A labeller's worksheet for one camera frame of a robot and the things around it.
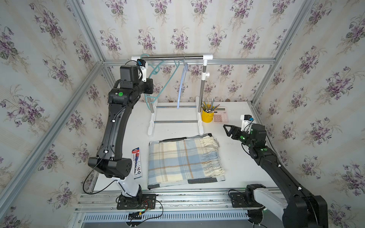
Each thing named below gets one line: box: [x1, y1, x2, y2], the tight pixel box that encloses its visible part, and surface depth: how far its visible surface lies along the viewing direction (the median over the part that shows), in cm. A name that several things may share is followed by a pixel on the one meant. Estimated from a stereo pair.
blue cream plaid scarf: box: [147, 133, 226, 190], surface depth 86 cm
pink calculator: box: [212, 105, 230, 124], surface depth 110 cm
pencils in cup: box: [201, 97, 221, 113], surface depth 106 cm
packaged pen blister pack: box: [131, 147, 143, 180], surface depth 86 cm
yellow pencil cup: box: [201, 109, 215, 124], surface depth 104 cm
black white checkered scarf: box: [147, 133, 226, 190], surface depth 86 cm
